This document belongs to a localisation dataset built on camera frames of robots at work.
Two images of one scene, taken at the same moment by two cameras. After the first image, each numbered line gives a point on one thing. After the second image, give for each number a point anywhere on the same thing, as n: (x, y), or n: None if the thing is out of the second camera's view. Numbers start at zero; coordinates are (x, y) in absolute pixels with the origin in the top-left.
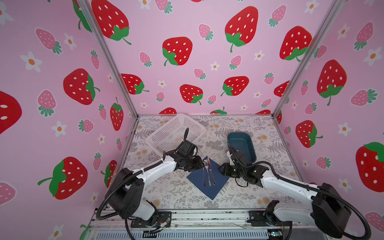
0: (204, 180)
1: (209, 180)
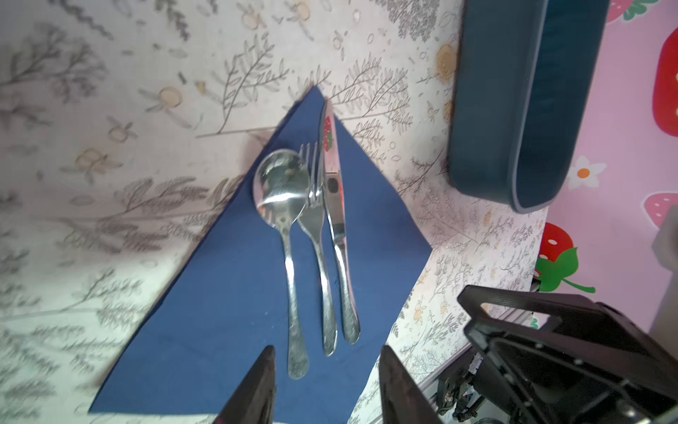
0: (281, 190)
1: (311, 218)
